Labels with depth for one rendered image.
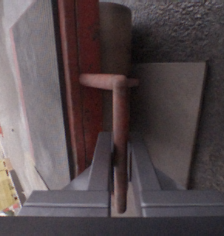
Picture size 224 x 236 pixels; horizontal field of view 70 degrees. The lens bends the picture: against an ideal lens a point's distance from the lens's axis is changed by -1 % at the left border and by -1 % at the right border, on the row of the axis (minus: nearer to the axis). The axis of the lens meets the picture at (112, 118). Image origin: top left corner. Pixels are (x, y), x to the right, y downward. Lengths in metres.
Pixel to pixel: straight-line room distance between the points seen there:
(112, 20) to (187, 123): 0.15
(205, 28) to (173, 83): 0.07
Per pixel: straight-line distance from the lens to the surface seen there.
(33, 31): 0.23
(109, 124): 0.23
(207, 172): 0.25
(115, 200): 0.17
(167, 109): 0.23
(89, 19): 0.18
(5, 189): 5.20
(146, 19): 0.27
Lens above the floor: 0.20
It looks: 37 degrees down
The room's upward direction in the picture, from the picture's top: 105 degrees counter-clockwise
